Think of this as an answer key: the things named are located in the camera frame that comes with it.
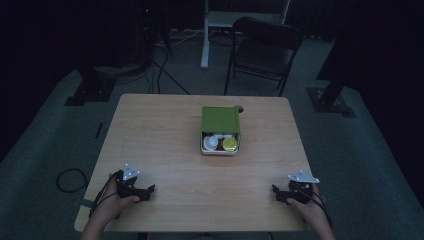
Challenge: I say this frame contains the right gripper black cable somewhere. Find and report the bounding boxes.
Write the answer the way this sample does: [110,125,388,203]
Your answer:
[306,189,333,229]

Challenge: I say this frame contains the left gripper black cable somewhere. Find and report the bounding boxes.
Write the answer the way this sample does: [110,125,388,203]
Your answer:
[88,170,120,218]

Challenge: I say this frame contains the person's right hand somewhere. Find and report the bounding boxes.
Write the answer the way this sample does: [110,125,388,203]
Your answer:
[286,184,330,231]

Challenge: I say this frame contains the white desk frame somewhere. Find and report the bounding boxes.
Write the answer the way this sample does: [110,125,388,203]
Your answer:
[199,0,292,70]

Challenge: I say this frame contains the coffee pods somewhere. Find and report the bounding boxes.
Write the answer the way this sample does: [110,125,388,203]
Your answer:
[199,131,241,157]

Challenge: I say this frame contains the black floor cables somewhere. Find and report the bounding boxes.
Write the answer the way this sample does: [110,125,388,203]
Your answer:
[144,43,192,96]

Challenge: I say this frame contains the grey tape piece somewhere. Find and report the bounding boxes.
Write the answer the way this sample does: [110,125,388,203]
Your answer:
[77,197,95,209]

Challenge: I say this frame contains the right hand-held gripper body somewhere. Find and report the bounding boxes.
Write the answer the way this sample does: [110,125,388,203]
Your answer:
[283,169,320,205]

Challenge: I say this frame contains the black folding chair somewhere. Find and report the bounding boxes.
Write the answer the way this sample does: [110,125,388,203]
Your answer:
[223,16,305,98]

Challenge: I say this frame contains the white floor cable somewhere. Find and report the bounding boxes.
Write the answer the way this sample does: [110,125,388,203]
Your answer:
[155,29,205,47]

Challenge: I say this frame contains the coiled black cable loop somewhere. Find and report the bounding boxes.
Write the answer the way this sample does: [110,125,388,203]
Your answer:
[55,167,90,194]

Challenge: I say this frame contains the green box sleeve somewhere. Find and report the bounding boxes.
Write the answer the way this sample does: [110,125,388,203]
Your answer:
[200,105,242,135]

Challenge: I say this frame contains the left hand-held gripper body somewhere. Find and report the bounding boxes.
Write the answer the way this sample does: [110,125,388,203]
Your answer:
[114,163,144,202]

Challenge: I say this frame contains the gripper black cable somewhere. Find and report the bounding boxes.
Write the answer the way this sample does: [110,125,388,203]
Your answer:
[306,189,333,229]
[88,170,120,218]

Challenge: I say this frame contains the yellow lidded capsule cup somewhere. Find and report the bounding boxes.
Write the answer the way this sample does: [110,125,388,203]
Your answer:
[222,136,239,153]

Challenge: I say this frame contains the person's left hand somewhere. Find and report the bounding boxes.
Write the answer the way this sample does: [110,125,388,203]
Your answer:
[94,181,141,224]

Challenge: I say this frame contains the black stand with base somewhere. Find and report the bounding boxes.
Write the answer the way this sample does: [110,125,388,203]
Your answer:
[306,33,358,119]
[64,64,118,107]

